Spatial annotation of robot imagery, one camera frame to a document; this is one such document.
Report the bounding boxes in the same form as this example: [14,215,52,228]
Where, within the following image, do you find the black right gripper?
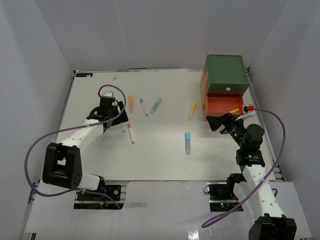
[206,113,247,149]

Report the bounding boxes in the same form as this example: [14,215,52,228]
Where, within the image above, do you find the orange cap marker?
[127,123,135,144]

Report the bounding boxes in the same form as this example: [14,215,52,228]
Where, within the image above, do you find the pink cap marker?
[121,123,126,133]

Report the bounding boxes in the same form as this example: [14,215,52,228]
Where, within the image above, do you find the yellow cap marker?
[229,108,240,113]

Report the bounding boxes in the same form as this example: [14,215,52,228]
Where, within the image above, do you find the teal cap marker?
[140,98,149,116]

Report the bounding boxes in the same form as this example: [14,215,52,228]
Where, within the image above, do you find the green drawer box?
[202,54,250,94]

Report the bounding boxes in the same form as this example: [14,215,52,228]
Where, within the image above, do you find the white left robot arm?
[42,96,129,200]

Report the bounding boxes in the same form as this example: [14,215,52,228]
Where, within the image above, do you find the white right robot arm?
[202,113,297,240]

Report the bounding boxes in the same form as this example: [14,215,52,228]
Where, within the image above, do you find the orange cap highlighter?
[128,95,134,114]

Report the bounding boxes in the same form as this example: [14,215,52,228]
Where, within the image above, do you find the yellow cap highlighter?
[187,102,197,121]

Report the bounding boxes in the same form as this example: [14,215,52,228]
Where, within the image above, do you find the blue cap highlighter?
[184,132,191,155]

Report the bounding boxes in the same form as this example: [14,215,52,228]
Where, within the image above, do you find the green cap highlighter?
[149,97,162,115]

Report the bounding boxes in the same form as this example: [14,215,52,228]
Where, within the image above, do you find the blue label sticker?
[75,72,93,78]

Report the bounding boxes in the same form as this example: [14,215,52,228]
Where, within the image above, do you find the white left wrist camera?
[98,90,115,99]

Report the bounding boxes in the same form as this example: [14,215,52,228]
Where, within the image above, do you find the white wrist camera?
[98,90,115,99]
[237,104,256,121]

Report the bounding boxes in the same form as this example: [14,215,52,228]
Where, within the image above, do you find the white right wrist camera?
[237,104,256,121]

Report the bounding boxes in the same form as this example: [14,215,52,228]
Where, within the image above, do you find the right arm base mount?
[203,182,239,213]

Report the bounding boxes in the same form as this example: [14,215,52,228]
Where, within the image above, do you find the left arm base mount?
[73,184,124,210]

